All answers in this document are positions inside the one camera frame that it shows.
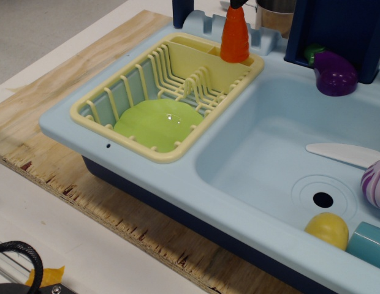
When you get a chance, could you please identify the dark blue post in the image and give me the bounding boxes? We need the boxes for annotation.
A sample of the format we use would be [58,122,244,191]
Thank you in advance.
[172,0,194,29]

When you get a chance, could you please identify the green plastic plate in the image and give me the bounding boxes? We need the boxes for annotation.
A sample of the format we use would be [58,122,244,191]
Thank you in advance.
[113,99,203,153]

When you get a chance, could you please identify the light blue toy sink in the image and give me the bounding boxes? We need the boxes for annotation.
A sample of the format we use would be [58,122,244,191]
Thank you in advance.
[39,10,380,293]

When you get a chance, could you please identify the silver metal pot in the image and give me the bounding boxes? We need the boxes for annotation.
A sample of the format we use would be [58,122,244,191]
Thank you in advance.
[255,0,296,39]

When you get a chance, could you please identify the purple white toy onion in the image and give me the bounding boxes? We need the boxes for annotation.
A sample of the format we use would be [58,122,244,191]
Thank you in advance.
[361,160,380,209]

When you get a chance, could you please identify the teal plastic cup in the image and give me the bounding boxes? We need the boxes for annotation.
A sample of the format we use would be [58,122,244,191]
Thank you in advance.
[346,222,380,269]

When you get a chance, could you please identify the yellow toy lemon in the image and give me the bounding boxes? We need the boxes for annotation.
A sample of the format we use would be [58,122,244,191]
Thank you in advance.
[305,213,349,251]

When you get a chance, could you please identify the plywood board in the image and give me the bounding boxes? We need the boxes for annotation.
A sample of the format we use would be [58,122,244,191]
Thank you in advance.
[0,6,294,293]

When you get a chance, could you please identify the black braided cable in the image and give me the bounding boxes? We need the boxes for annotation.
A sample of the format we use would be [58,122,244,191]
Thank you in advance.
[0,241,44,290]

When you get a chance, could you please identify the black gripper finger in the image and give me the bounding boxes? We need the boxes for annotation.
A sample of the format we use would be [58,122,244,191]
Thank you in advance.
[230,0,248,9]

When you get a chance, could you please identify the white plastic knife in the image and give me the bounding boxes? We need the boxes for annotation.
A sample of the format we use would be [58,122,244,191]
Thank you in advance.
[305,143,380,168]

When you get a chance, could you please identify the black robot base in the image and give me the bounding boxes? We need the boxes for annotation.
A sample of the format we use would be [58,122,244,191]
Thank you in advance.
[0,283,75,294]

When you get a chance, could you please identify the yellow tape piece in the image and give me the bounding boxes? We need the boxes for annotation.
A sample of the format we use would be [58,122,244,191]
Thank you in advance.
[25,266,65,287]

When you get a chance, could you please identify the orange toy carrot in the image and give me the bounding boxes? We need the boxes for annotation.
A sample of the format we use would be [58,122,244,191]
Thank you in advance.
[220,6,249,63]

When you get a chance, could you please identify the purple toy eggplant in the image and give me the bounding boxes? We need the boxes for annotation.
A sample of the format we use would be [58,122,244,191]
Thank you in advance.
[304,43,359,97]

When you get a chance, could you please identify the yellow dish drying rack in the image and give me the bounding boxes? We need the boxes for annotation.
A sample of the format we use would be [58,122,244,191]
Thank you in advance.
[70,33,264,163]

